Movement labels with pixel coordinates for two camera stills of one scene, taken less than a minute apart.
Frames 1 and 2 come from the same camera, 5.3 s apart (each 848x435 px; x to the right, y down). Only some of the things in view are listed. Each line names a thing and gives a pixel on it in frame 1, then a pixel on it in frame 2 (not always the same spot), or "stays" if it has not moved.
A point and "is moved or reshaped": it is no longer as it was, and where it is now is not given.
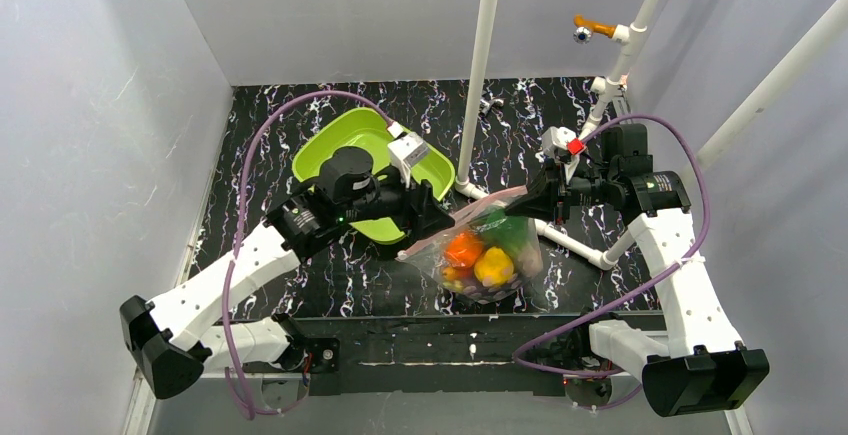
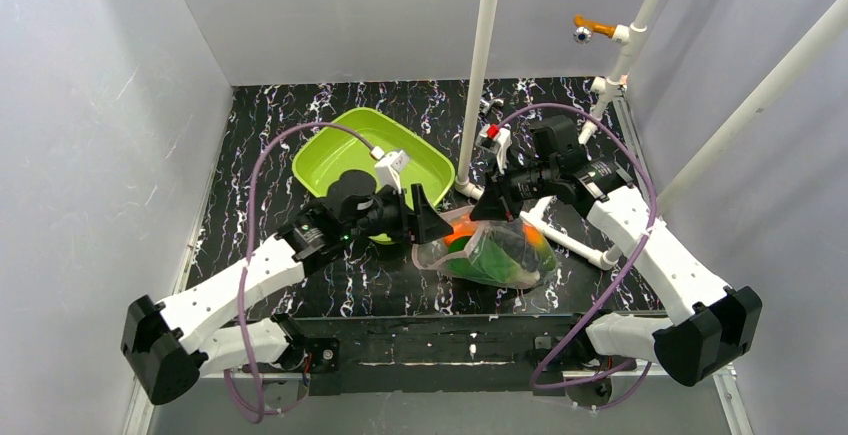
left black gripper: (416, 207) stays
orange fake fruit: (463, 249) -> (462, 227)
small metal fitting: (486, 104) stays
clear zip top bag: (486, 252) is moved or reshaped
